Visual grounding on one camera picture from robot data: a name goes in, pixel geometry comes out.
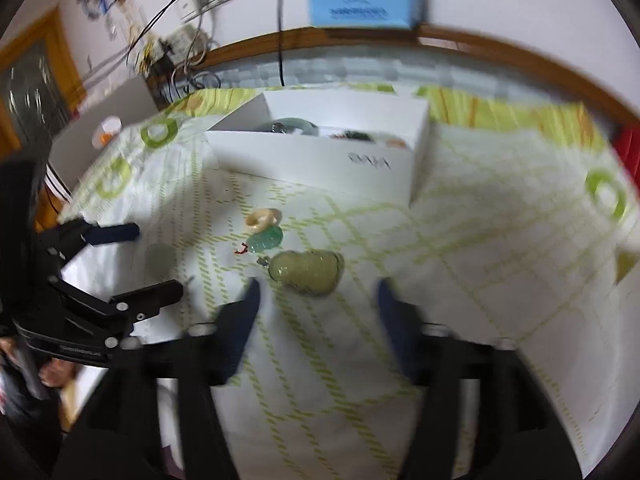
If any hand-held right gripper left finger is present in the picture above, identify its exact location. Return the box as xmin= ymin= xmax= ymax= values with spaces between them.
xmin=54 ymin=278 xmax=262 ymax=480

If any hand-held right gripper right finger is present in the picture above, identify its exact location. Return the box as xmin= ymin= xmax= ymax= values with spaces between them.
xmin=375 ymin=277 xmax=584 ymax=480

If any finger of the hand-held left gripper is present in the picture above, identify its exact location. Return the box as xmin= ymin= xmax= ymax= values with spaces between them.
xmin=49 ymin=279 xmax=185 ymax=335
xmin=36 ymin=218 xmax=141 ymax=262

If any gourd-shaped jade pendant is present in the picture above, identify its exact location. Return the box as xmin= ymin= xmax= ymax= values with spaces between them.
xmin=258 ymin=249 xmax=346 ymax=297

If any green jade pendant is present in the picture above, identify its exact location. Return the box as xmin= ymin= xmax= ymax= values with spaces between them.
xmin=248 ymin=226 xmax=284 ymax=254

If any small cream ring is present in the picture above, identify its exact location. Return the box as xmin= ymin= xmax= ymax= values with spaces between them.
xmin=244 ymin=208 xmax=282 ymax=234

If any white cardboard box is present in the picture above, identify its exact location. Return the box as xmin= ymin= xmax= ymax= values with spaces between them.
xmin=204 ymin=90 xmax=431 ymax=207

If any green jade bangle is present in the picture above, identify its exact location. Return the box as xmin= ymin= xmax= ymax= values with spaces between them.
xmin=269 ymin=117 xmax=319 ymax=137

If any person's left hand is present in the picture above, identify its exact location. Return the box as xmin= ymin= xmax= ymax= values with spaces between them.
xmin=0 ymin=339 xmax=77 ymax=390

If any green checked bed sheet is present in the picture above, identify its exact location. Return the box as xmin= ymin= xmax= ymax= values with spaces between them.
xmin=57 ymin=85 xmax=636 ymax=480

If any white board with round hole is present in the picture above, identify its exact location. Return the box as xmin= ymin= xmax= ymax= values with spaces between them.
xmin=47 ymin=77 xmax=162 ymax=197

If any wooden door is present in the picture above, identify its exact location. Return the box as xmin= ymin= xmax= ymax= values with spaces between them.
xmin=0 ymin=6 xmax=87 ymax=162

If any white power strip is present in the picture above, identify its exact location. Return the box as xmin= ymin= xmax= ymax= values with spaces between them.
xmin=164 ymin=26 xmax=212 ymax=62

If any red quilted jacket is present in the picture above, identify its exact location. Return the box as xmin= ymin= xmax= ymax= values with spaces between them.
xmin=612 ymin=125 xmax=640 ymax=187

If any black hanging cable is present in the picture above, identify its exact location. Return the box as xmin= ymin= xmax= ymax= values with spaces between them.
xmin=276 ymin=0 xmax=293 ymax=89

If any wooden headboard rail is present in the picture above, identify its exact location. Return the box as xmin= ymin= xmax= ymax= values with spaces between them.
xmin=150 ymin=24 xmax=640 ymax=128

